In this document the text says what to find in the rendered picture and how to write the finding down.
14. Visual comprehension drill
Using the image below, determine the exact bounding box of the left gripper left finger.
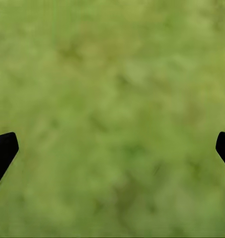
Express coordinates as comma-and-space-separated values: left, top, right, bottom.
0, 132, 19, 180

